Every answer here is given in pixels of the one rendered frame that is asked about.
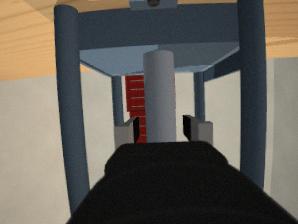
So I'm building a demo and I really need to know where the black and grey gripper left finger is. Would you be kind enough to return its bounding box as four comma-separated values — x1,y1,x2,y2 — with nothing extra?
114,117,140,150

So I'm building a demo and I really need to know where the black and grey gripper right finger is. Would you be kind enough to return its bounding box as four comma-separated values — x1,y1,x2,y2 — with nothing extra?
183,115,213,146

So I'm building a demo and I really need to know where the dark grey cylinder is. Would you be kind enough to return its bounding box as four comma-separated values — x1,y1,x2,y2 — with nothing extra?
143,50,176,143

